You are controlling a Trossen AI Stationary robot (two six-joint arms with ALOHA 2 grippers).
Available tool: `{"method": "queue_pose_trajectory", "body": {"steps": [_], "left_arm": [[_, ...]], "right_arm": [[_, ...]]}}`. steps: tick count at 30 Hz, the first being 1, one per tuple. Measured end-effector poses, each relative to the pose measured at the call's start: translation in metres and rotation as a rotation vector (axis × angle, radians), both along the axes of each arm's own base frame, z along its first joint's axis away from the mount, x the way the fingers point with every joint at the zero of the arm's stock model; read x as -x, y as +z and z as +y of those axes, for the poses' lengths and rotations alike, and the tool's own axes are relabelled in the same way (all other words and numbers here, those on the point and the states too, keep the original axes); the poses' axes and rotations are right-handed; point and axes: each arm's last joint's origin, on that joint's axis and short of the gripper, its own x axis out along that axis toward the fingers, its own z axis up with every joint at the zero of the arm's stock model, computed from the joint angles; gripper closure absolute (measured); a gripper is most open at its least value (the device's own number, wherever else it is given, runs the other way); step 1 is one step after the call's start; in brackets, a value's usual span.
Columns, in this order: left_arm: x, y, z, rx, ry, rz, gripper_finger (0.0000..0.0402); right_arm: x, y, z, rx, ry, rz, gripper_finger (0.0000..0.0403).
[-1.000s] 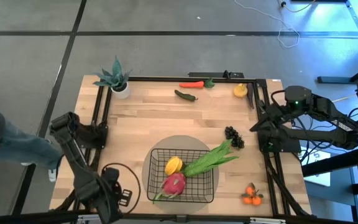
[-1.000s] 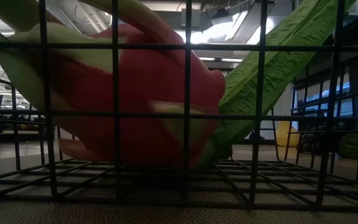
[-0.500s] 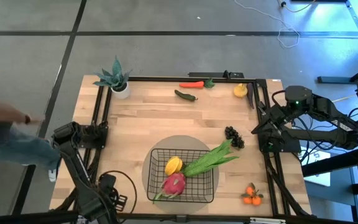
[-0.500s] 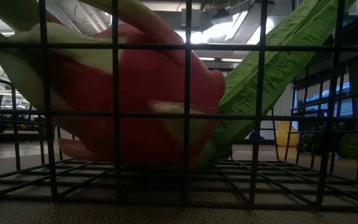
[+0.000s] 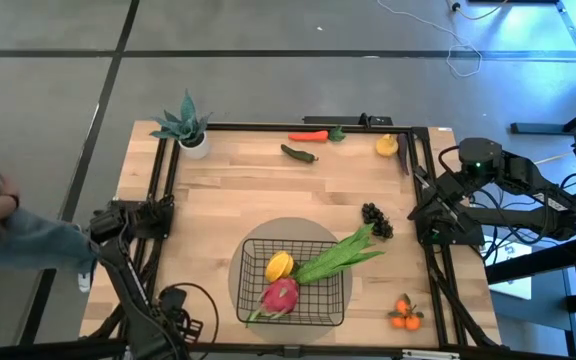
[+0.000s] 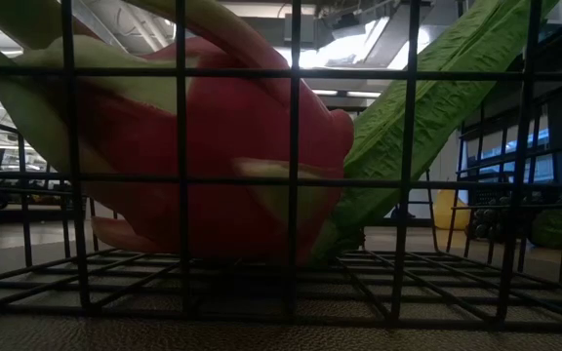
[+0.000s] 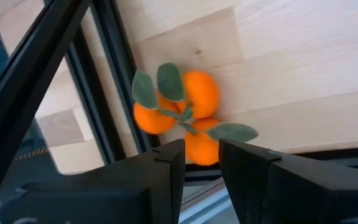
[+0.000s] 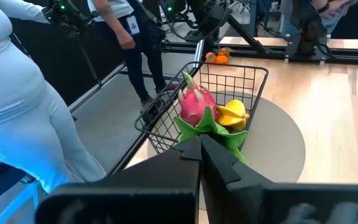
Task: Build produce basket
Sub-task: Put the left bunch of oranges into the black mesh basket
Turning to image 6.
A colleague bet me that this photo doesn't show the small green leafy vegetable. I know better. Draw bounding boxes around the small green leafy vegetable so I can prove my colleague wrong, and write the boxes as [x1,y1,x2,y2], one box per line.
[529,208,562,253]

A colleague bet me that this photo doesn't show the black grape bunch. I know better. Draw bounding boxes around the black grape bunch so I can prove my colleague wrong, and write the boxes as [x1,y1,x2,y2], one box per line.
[468,192,521,240]

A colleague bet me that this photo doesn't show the long green leafy lettuce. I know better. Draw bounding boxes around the long green leafy lettuce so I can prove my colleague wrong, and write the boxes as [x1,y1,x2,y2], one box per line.
[309,0,562,267]

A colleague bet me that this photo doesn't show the pink dragon fruit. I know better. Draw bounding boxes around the pink dragon fruit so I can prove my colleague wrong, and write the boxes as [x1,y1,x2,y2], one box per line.
[0,0,355,268]

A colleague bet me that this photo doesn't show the black wire basket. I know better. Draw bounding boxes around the black wire basket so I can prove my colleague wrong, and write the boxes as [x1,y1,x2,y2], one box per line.
[0,0,562,335]

